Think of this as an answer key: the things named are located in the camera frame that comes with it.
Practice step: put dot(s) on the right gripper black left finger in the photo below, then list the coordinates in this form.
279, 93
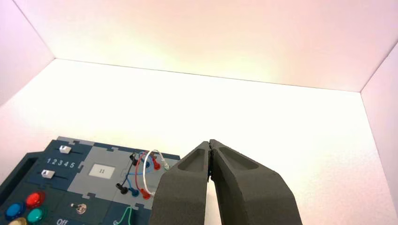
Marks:
183, 192

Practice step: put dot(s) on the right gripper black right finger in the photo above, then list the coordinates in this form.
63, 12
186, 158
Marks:
248, 195

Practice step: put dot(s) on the small white display screen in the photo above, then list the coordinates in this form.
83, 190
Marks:
102, 171

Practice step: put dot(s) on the blue grey task board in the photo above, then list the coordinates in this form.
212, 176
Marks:
96, 205

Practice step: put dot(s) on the white slider knob down triangle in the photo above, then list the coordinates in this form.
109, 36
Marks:
65, 150

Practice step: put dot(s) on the white slider knob up triangle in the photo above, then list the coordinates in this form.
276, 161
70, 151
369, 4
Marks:
47, 174

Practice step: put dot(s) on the red dome push button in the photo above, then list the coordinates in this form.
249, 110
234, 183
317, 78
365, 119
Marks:
34, 199

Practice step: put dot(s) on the green dome push button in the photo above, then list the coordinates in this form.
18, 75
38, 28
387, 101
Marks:
35, 215

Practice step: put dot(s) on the yellow dome push button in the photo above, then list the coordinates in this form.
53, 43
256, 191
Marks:
17, 222

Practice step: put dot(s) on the blue dome push button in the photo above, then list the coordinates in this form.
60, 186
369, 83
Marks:
14, 210

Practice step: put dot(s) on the metal toggle switch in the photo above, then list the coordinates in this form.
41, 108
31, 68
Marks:
80, 208

